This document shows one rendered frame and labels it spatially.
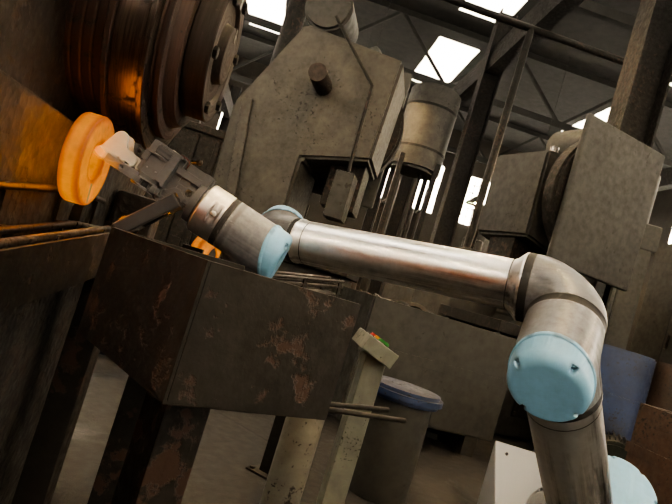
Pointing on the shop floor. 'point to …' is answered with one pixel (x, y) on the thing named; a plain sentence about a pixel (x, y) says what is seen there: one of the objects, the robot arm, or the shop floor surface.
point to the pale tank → (419, 152)
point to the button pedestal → (354, 430)
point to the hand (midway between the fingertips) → (91, 148)
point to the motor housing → (117, 443)
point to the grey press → (567, 219)
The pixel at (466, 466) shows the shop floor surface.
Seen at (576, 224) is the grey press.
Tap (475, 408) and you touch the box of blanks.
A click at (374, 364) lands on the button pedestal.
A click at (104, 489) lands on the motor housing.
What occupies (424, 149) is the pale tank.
